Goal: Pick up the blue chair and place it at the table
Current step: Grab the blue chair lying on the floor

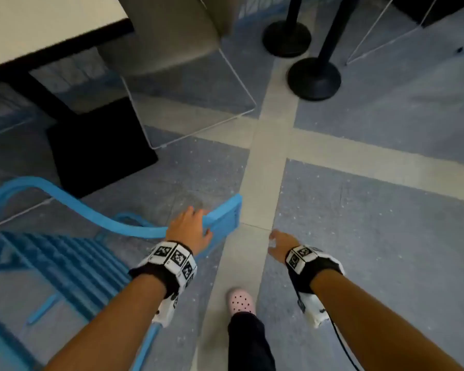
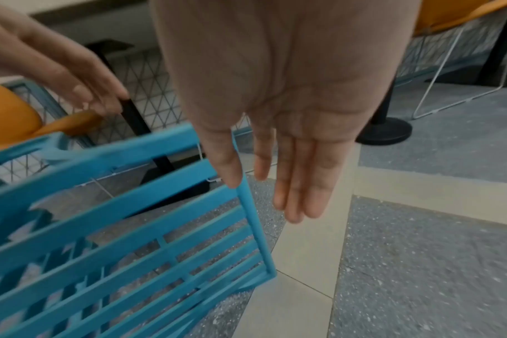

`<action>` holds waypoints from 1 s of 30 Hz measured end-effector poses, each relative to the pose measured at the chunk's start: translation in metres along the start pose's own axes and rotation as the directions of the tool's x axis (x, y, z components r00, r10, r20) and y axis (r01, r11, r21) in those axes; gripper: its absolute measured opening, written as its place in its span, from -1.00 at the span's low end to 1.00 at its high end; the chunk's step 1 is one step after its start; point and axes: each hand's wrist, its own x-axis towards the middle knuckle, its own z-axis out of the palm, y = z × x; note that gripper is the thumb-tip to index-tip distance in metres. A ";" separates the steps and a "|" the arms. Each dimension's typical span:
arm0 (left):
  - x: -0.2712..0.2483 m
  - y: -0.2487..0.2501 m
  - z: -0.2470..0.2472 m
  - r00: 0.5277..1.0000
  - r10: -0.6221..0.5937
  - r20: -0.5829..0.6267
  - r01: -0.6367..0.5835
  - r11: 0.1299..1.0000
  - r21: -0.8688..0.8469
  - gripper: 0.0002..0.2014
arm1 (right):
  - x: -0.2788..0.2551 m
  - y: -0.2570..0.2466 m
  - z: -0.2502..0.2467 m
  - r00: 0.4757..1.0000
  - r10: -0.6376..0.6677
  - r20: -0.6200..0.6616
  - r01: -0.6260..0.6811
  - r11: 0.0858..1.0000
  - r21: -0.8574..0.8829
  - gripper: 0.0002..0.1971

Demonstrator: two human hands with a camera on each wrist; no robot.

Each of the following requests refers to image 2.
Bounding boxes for person's right hand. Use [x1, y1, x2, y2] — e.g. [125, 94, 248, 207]
[150, 0, 422, 224]

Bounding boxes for person's left hand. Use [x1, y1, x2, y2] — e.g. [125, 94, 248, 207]
[0, 6, 130, 117]

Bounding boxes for blue slatted chair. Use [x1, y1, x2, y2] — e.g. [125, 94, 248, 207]
[0, 123, 279, 338]

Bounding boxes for orange chair with wire base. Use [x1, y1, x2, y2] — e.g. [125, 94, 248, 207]
[0, 80, 108, 181]

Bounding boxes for wire mesh panel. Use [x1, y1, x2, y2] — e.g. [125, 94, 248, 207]
[107, 48, 280, 185]

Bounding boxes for table with black pedestal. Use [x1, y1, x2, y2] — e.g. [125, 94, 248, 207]
[27, 0, 215, 212]

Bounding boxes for black round table pedestal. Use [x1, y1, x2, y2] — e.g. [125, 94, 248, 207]
[355, 74, 414, 147]

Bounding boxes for orange chair with white frame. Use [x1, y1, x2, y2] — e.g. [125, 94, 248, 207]
[393, 0, 507, 121]

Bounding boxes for black table post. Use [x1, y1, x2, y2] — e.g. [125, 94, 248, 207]
[484, 3, 507, 89]

